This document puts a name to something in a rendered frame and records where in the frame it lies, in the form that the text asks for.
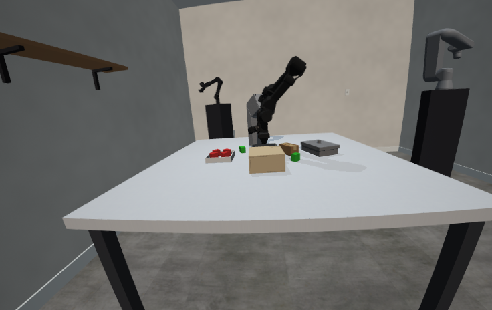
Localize brown cardboard box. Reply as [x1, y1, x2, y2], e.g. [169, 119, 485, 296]
[279, 142, 299, 156]

